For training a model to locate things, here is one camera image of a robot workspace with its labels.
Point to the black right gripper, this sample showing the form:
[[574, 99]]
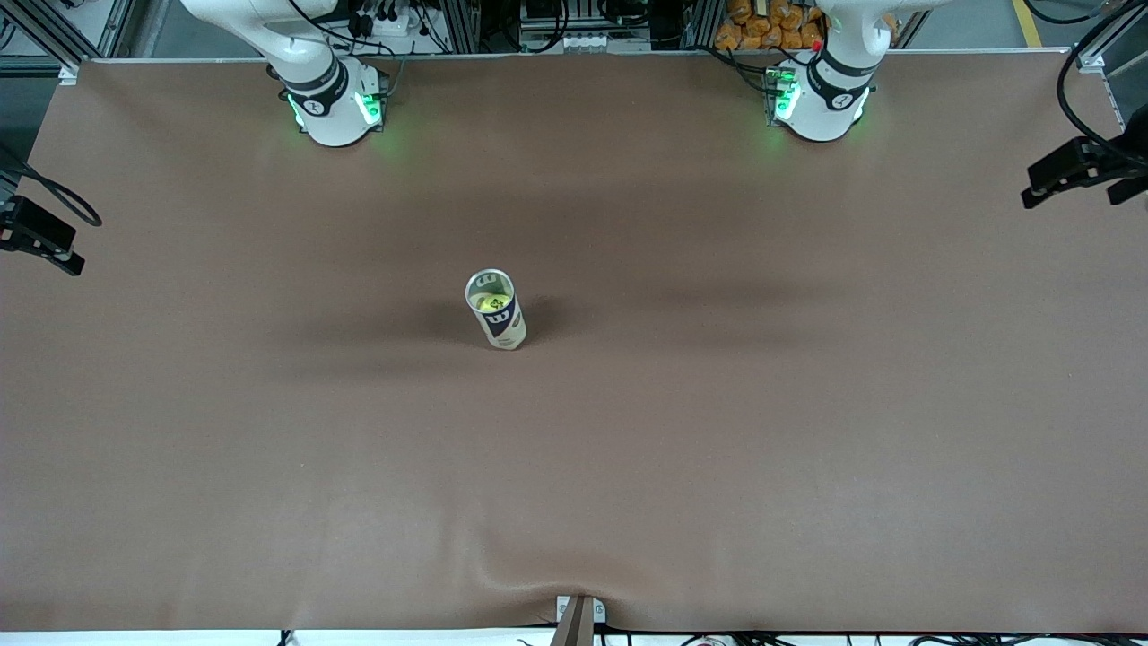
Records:
[[11, 221]]

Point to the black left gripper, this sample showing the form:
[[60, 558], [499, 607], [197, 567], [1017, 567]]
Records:
[[1115, 153]]

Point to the yellow tennis ball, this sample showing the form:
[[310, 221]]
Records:
[[493, 305]]

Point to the white blue tennis ball can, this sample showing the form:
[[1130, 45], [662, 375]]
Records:
[[507, 332]]

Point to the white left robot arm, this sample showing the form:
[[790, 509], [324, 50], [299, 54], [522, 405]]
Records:
[[825, 108]]

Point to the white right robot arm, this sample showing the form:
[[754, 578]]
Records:
[[332, 108]]

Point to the white power strip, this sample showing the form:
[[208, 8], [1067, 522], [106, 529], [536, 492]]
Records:
[[390, 20]]

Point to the brown table mat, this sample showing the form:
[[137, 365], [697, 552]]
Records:
[[717, 449]]

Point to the grey electronics box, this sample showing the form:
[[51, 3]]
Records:
[[583, 40]]

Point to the brown bar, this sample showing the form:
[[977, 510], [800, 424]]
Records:
[[574, 628]]

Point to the aluminium frame profile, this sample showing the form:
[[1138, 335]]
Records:
[[1090, 61], [70, 74]]

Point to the silver metal bracket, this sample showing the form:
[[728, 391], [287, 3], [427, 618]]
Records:
[[599, 613]]

